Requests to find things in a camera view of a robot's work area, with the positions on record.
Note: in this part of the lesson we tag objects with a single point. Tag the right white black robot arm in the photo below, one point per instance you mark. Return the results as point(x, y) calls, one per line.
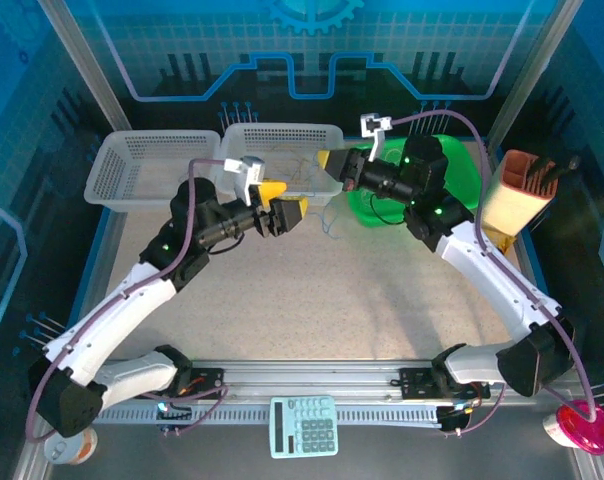
point(497, 280)

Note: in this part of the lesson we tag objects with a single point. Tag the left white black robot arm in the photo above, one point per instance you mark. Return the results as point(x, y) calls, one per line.
point(122, 310)

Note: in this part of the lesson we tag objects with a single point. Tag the green plastic mesh basket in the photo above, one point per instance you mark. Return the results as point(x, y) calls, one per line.
point(462, 165)

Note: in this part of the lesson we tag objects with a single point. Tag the white plastic mesh basket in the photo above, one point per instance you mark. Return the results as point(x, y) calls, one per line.
point(132, 150)
point(282, 135)

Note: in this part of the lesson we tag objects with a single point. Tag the cream pink utensil holder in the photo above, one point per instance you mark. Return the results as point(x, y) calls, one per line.
point(507, 210)

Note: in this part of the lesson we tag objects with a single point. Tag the yellow snack packet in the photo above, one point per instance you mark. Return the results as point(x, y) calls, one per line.
point(507, 245)

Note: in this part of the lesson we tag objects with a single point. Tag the light blue calculator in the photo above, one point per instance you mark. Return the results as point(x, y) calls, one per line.
point(304, 430)

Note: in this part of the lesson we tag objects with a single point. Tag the tape roll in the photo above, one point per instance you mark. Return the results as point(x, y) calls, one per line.
point(69, 450)

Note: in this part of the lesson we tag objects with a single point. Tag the white cup with pink lid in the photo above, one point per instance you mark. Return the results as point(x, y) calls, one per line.
point(582, 430)

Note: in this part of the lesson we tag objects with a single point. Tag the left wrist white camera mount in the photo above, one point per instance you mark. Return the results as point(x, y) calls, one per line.
point(249, 192)

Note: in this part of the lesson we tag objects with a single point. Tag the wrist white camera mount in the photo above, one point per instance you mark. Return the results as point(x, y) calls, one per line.
point(378, 147)
point(249, 192)

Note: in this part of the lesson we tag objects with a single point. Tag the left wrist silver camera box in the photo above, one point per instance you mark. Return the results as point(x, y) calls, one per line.
point(244, 167)

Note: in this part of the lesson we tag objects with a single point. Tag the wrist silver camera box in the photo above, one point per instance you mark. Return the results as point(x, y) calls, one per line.
point(244, 167)
point(374, 124)

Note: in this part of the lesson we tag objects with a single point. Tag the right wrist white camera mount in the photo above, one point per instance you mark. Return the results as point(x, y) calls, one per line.
point(378, 147)

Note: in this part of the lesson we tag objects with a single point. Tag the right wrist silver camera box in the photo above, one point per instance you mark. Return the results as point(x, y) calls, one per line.
point(374, 124)

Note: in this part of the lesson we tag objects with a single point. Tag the aluminium frame post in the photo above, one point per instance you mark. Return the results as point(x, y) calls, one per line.
point(82, 60)
point(535, 60)

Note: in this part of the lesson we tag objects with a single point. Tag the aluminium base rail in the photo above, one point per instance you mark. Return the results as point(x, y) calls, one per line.
point(312, 380)

